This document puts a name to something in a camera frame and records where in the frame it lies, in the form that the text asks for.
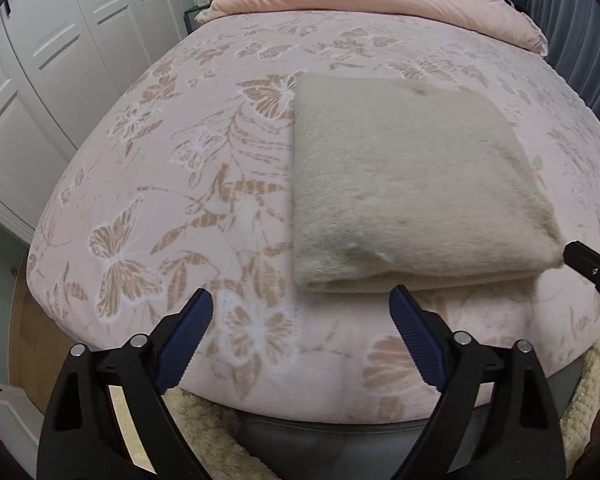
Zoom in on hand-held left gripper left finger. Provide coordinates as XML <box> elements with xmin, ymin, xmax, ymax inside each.
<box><xmin>36</xmin><ymin>287</ymin><xmax>214</xmax><ymax>480</ymax></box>

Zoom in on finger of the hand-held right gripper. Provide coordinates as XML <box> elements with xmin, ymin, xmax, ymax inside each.
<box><xmin>562</xmin><ymin>241</ymin><xmax>600</xmax><ymax>318</ymax></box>

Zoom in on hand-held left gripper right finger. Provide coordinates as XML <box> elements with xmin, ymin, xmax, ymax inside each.
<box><xmin>388</xmin><ymin>284</ymin><xmax>574</xmax><ymax>480</ymax></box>

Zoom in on cream knitted sweater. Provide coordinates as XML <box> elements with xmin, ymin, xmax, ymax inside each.
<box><xmin>291</xmin><ymin>72</ymin><xmax>566</xmax><ymax>295</ymax></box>

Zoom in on butterfly-patterned pink bed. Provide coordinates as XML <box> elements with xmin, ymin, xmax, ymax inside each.
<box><xmin>26</xmin><ymin>10</ymin><xmax>600</xmax><ymax>423</ymax></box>

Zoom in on blue-grey curtain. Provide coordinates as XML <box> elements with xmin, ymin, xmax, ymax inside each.
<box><xmin>522</xmin><ymin>0</ymin><xmax>600</xmax><ymax>131</ymax></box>

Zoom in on white wardrobe doors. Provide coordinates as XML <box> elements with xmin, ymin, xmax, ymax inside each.
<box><xmin>0</xmin><ymin>0</ymin><xmax>203</xmax><ymax>243</ymax></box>

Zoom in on bedside table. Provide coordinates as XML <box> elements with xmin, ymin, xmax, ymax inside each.
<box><xmin>184</xmin><ymin>0</ymin><xmax>222</xmax><ymax>37</ymax></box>

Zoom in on pink quilt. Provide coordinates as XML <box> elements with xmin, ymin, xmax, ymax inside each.
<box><xmin>195</xmin><ymin>0</ymin><xmax>550</xmax><ymax>56</ymax></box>

